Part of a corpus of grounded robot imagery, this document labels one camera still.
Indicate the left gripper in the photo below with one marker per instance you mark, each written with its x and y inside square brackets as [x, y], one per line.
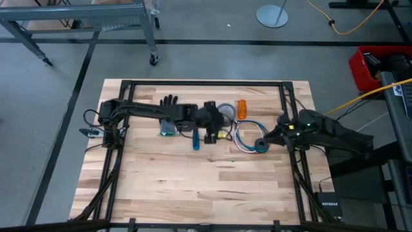
[209, 117]

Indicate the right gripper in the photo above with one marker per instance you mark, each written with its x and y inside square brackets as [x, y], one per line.
[291, 132]

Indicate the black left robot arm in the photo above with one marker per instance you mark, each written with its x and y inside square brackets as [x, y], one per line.
[145, 111]

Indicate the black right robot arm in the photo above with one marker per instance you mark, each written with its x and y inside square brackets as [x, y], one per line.
[338, 135]

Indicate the black metal clamp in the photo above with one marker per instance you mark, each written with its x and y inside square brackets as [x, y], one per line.
[185, 127]

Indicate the grey tape roll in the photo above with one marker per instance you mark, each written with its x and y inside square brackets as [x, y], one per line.
[229, 109]

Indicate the black work glove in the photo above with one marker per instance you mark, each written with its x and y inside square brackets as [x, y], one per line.
[169, 100]

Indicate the red plastic bin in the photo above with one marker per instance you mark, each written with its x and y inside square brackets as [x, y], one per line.
[360, 71]

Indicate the round grey stand base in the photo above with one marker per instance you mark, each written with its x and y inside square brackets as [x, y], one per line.
[270, 17]

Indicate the grey metal desk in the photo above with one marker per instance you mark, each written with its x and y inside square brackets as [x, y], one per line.
[394, 112]

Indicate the black device in bin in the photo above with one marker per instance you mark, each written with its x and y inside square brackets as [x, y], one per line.
[372, 60]

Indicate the black stand legs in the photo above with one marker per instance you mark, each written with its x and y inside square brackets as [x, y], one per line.
[354, 4]

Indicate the black network switch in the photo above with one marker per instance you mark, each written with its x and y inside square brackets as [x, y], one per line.
[328, 204]

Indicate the silver mounting bracket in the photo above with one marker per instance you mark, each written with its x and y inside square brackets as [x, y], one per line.
[91, 132]

